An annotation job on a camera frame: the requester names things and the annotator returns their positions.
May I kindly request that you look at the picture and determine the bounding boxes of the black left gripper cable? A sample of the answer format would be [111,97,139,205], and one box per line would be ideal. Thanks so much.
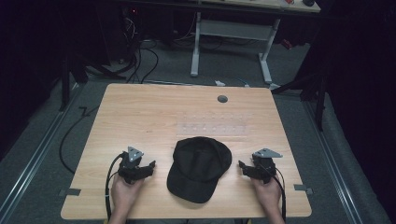
[105,152,126,222]

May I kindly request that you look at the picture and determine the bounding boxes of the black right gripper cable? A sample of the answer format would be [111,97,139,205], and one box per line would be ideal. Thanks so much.
[271,167,288,222]

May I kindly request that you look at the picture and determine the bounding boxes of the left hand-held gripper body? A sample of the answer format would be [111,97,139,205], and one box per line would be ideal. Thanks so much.
[117,146,151,185]

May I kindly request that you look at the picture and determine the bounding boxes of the white-framed wooden desk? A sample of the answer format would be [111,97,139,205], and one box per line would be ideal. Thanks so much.
[190,0,322,86]

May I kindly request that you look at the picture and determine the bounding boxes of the black metal stand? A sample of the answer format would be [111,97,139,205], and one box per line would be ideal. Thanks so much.
[270,69,329,133]
[58,54,90,113]

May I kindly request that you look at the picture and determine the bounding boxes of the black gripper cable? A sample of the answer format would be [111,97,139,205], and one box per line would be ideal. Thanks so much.
[105,152,126,222]
[271,167,288,222]

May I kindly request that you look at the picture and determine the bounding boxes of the grey tape piece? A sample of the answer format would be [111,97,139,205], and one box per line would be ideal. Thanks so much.
[58,188,82,198]
[293,183,314,196]

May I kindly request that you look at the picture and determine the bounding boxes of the black baseball cap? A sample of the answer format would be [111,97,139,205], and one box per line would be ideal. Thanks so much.
[166,135,233,205]

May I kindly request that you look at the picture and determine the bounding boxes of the metal floor rail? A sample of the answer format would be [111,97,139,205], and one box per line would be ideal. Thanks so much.
[303,101,363,224]
[0,83,87,218]

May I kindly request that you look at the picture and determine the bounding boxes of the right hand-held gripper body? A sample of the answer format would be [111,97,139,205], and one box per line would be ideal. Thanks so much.
[248,147,284,185]

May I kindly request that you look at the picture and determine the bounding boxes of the person's right hand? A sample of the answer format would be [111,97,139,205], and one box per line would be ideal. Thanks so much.
[250,175,283,217]

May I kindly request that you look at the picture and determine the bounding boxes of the bundle of black cables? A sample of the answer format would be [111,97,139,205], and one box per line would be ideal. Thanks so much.
[120,7,161,85]

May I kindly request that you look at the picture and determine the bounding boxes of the clear dotted plastic sheet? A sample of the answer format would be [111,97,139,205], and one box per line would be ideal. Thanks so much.
[175,112,254,138]

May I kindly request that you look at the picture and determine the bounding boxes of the person's left hand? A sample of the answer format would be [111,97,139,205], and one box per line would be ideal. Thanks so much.
[110,173,146,217]

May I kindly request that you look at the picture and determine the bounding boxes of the black floor cable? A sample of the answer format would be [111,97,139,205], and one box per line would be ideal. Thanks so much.
[58,105,101,175]

